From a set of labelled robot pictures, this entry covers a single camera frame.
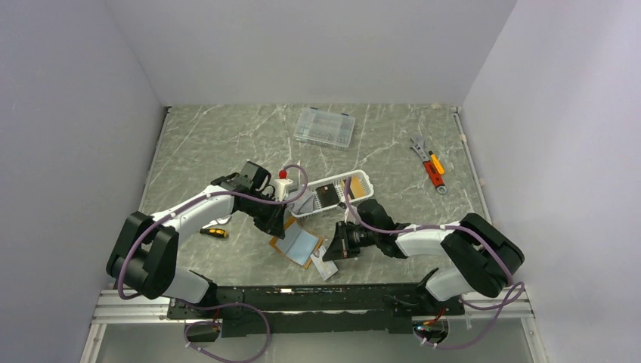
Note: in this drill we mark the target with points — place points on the gold cards stack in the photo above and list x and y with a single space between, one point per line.
356 189

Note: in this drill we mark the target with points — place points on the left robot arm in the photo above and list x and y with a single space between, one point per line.
144 260

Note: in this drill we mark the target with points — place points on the silver VIP card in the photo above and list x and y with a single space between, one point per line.
325 269

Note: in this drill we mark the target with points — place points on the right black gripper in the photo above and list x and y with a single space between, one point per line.
341 246

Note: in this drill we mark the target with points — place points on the clear plastic organizer box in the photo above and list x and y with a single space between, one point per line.
324 129

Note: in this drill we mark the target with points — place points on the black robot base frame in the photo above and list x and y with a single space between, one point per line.
404 293

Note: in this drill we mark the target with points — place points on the white plastic basket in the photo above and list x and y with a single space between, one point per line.
339 183

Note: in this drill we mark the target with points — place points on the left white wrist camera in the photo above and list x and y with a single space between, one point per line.
282 185

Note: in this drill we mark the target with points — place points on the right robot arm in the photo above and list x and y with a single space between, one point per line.
483 259

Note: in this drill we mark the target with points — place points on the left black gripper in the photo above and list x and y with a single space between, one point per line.
274 223

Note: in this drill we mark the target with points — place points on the red adjustable wrench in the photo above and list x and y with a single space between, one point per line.
419 147

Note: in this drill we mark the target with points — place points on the yellow black handled wrench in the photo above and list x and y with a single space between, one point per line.
213 229

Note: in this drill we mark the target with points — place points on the black VIP cards stack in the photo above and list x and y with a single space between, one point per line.
327 195

